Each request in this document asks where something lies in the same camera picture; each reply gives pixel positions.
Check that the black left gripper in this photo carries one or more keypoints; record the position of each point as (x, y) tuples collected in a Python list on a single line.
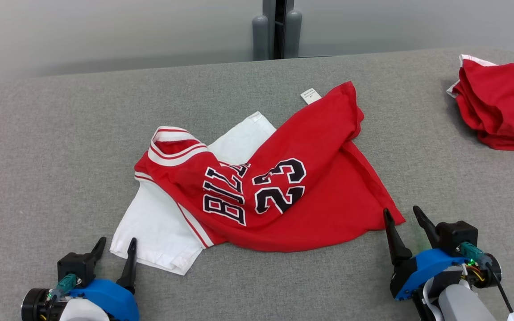
[(34, 305)]

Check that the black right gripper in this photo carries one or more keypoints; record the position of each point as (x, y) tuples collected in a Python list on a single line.
[(400, 278)]

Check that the red basketball jersey white sleeves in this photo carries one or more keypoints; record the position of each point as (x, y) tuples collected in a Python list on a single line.
[(319, 200)]

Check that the red shorts with white trim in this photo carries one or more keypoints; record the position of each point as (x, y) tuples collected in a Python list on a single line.
[(502, 102)]

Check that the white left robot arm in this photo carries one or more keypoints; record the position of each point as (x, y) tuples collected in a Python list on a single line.
[(83, 312)]

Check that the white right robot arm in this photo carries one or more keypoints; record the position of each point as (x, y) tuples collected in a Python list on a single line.
[(462, 305)]

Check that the blue right camera mount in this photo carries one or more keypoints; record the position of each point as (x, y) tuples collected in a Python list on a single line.
[(431, 265)]

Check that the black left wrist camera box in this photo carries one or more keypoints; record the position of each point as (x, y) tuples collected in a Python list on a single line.
[(75, 267)]

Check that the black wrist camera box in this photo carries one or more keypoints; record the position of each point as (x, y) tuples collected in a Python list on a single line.
[(458, 236), (75, 267)]

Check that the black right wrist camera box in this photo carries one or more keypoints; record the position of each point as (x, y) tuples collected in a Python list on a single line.
[(458, 236)]

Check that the teal left camera connector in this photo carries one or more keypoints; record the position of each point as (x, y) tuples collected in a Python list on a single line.
[(63, 285)]

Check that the teal camera connector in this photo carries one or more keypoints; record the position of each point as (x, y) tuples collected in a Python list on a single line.
[(63, 285), (473, 254)]

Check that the teal right camera connector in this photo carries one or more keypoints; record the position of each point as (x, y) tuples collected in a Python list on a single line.
[(473, 254)]

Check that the grey metal frame post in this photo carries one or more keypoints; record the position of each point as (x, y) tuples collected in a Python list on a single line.
[(277, 31)]

